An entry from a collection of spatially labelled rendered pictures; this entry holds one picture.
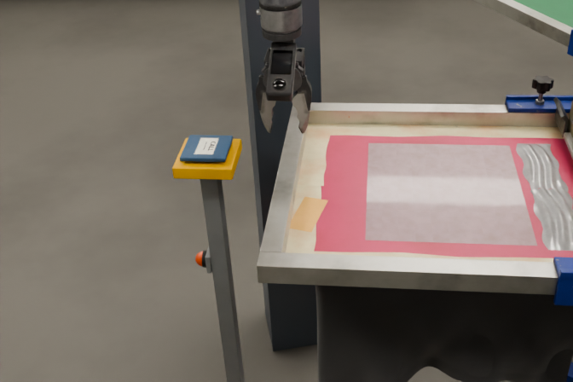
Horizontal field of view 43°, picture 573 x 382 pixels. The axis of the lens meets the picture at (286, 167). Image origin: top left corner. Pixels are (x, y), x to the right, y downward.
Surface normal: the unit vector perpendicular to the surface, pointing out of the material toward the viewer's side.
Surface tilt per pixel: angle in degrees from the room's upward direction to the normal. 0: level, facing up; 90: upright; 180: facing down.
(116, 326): 0
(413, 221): 0
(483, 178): 0
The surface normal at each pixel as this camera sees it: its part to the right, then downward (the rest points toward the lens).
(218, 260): -0.11, 0.54
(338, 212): -0.04, -0.84
